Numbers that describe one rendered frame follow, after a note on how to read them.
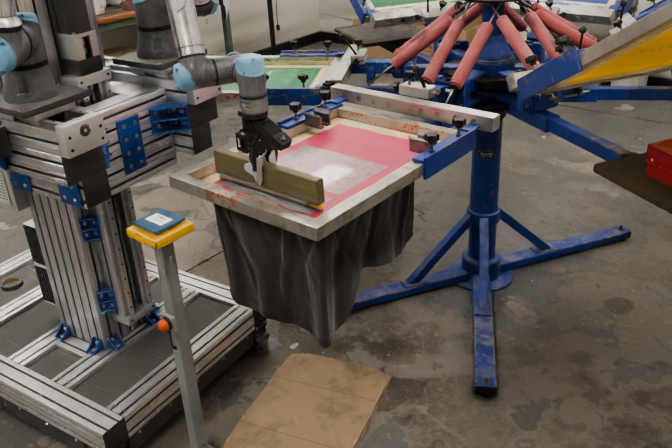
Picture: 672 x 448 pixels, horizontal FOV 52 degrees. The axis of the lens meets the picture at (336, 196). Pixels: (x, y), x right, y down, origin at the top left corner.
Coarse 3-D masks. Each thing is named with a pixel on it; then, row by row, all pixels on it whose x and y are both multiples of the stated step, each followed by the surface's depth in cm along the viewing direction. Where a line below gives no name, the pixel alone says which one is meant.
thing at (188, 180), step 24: (360, 120) 250; (384, 120) 243; (408, 120) 240; (192, 168) 211; (408, 168) 203; (192, 192) 202; (216, 192) 195; (360, 192) 190; (384, 192) 193; (264, 216) 184; (288, 216) 179; (336, 216) 178
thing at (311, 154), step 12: (324, 132) 243; (336, 132) 243; (348, 132) 242; (360, 132) 242; (372, 132) 241; (300, 144) 234; (312, 144) 234; (324, 144) 233; (336, 144) 233; (348, 144) 232; (360, 144) 231; (288, 156) 225; (300, 156) 224; (312, 156) 224; (324, 156) 224; (336, 156) 223; (300, 168) 216; (312, 168) 215
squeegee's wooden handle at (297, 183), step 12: (216, 156) 206; (228, 156) 203; (240, 156) 201; (216, 168) 209; (228, 168) 205; (240, 168) 201; (264, 168) 194; (276, 168) 192; (288, 168) 191; (252, 180) 200; (264, 180) 196; (276, 180) 193; (288, 180) 190; (300, 180) 186; (312, 180) 184; (288, 192) 192; (300, 192) 188; (312, 192) 185; (312, 204) 187
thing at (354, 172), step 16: (368, 144) 231; (384, 144) 231; (400, 144) 230; (336, 160) 220; (352, 160) 219; (368, 160) 219; (384, 160) 218; (400, 160) 218; (320, 176) 210; (336, 176) 209; (352, 176) 208; (368, 176) 208; (384, 176) 207; (336, 192) 199; (352, 192) 198
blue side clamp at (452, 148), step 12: (456, 132) 224; (468, 132) 221; (444, 144) 216; (456, 144) 216; (468, 144) 223; (420, 156) 208; (432, 156) 207; (444, 156) 212; (456, 156) 218; (432, 168) 208
